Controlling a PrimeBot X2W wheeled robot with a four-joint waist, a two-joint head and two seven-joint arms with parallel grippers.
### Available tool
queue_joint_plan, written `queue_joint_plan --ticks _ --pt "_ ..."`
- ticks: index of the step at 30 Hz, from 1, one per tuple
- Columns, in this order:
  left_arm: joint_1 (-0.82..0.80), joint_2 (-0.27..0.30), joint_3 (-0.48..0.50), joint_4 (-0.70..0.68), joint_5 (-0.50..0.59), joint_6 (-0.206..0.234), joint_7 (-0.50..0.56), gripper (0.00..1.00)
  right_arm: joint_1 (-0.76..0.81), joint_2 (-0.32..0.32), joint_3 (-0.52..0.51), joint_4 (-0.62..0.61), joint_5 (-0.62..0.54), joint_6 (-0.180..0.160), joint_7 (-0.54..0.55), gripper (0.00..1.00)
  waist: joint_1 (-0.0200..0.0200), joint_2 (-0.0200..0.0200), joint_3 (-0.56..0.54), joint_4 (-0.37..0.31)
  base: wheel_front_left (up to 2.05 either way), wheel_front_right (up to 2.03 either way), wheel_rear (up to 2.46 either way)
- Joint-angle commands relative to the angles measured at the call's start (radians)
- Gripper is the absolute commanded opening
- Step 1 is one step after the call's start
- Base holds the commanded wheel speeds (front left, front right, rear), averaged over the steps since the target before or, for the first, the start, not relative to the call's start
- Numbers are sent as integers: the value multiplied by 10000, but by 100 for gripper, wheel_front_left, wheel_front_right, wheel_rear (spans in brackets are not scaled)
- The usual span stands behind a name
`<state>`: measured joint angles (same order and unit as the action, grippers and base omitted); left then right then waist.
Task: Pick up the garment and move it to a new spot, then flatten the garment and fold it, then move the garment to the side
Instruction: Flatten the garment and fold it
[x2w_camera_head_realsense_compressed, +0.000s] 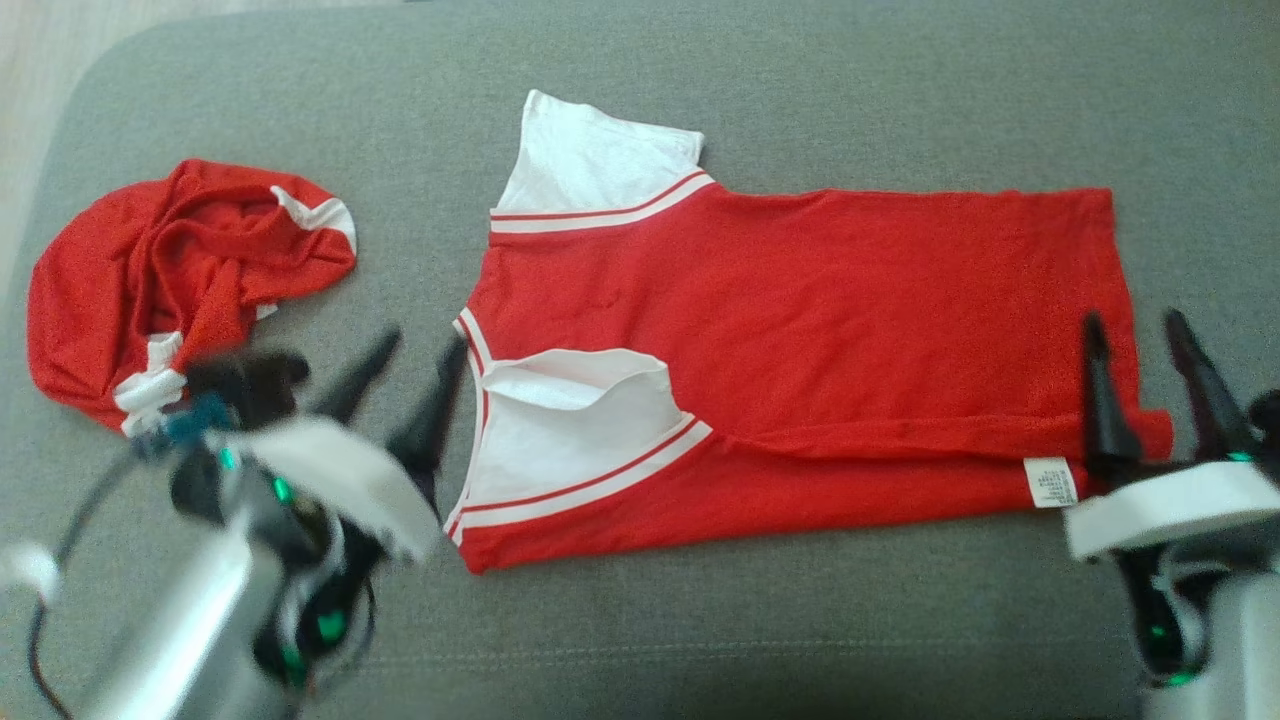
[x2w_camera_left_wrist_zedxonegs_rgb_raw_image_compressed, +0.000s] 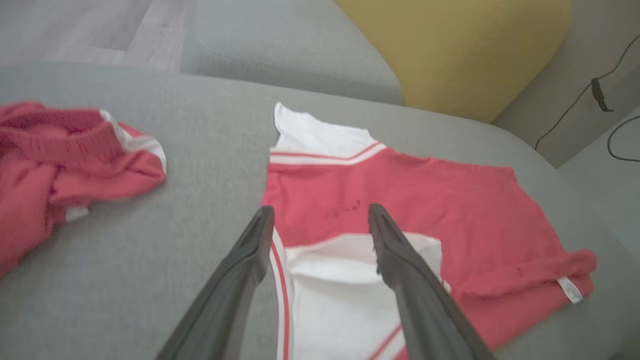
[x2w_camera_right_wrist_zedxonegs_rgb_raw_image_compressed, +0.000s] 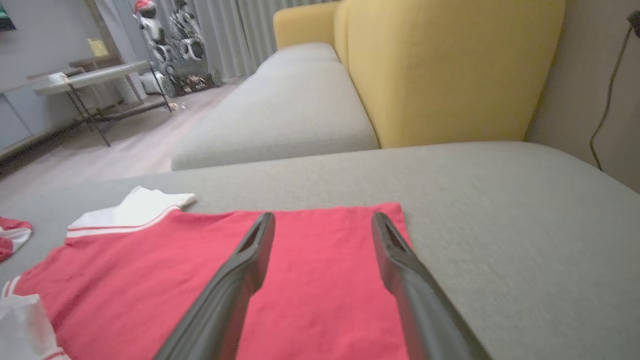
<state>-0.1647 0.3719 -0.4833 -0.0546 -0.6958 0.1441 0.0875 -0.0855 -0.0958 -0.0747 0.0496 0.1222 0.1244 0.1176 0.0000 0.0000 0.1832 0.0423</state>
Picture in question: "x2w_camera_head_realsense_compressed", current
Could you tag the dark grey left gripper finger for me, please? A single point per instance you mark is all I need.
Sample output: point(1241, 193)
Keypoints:
point(435, 430)
point(360, 385)

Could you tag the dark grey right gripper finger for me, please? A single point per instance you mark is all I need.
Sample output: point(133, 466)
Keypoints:
point(1105, 420)
point(1210, 410)

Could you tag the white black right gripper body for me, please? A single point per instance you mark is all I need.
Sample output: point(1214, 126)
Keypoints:
point(1170, 510)

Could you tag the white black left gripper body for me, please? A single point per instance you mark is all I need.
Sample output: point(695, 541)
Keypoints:
point(340, 470)

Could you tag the red shorts white trim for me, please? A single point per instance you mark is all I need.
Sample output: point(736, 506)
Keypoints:
point(110, 290)

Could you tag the red t-shirt white sleeves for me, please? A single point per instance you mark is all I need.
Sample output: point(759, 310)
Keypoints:
point(800, 300)

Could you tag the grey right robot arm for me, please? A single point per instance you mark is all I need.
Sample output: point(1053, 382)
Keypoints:
point(1245, 650)

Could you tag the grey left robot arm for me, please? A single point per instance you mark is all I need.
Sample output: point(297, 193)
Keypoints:
point(180, 640)

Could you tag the grey sofa seat cushion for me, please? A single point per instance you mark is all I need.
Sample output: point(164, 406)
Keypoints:
point(700, 640)

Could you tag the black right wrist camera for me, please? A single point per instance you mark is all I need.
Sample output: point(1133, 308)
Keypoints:
point(1268, 415)

